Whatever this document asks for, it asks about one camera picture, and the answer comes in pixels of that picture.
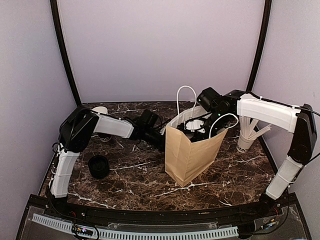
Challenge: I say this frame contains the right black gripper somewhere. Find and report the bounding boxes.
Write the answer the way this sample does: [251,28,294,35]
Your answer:
[195,110,232,152]

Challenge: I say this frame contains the brown paper bag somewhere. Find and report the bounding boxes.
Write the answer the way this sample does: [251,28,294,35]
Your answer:
[164,85,240,188]

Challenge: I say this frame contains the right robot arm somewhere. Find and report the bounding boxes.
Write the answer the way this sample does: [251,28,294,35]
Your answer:
[183,87,317,217]

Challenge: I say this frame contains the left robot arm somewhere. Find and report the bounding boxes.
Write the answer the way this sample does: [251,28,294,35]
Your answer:
[49,106,165,218]

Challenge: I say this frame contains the wrapped paper straws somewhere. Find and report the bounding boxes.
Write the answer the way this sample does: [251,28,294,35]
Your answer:
[239,116,272,140]

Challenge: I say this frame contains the white cup holding straws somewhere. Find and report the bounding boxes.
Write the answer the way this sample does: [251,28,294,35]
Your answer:
[236,134,255,153]

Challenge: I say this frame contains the stack of paper cups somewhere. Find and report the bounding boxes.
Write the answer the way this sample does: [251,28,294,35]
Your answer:
[90,105,113,143]

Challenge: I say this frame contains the stack of black lids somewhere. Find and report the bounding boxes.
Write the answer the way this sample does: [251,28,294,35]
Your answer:
[88,155,110,179]

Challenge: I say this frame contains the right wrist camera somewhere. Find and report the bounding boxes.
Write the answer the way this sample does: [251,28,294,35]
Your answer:
[177,118,206,134]

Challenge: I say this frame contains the right black frame post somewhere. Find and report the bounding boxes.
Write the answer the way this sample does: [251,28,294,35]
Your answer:
[246,0,273,91]

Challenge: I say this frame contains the black frame post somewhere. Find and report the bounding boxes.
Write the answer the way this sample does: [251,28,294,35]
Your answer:
[49,0,82,106]
[246,0,273,91]

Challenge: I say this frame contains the grey cable duct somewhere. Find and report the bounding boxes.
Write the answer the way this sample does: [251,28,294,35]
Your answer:
[31,213,239,240]

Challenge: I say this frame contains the left black frame post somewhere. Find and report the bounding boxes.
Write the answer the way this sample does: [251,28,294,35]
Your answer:
[49,0,82,106]

